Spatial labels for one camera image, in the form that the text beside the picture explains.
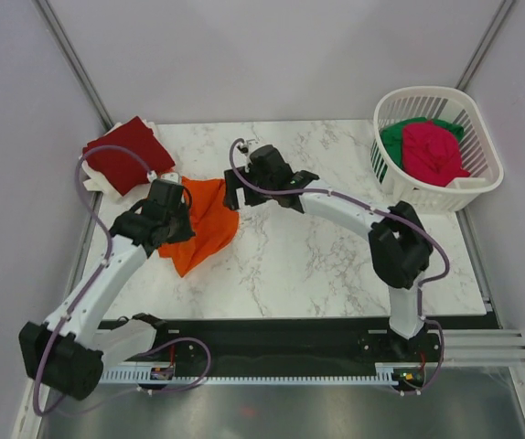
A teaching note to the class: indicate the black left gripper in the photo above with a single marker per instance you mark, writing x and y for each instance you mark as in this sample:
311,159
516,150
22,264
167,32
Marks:
187,233

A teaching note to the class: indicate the metal corner post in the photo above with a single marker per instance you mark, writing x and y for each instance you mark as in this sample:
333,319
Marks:
497,22
68,51

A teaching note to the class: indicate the white plastic laundry basket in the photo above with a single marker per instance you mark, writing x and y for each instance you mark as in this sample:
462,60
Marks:
479,156

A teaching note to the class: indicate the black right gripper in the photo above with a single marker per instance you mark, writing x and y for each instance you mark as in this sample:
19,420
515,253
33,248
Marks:
233,183

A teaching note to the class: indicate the green t shirt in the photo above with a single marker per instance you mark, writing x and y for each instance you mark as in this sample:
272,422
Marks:
391,136

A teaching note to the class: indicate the aluminium rail frame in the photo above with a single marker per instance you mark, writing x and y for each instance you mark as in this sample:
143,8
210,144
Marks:
484,348

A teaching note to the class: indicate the white slotted cable duct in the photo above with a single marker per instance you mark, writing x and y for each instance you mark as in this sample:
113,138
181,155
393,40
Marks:
161,374

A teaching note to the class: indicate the magenta t shirt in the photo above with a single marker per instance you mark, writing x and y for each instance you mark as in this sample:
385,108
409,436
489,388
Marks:
431,154

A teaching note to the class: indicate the folded dark red t shirt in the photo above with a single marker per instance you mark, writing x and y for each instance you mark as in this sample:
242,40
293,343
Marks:
127,155

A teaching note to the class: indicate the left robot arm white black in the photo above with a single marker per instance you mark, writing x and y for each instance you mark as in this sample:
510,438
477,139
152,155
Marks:
65,352

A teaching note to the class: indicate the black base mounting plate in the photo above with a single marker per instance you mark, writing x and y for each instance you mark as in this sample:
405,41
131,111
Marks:
288,346

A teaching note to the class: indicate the metal corner post left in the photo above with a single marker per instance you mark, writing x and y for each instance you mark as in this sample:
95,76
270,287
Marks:
68,51

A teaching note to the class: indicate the metal corner post right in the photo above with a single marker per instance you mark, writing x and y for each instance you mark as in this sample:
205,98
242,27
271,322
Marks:
497,22

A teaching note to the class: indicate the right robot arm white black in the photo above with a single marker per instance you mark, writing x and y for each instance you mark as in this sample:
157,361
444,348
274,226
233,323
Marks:
399,250

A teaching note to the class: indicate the orange t shirt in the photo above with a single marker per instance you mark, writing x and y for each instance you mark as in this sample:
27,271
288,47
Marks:
215,226

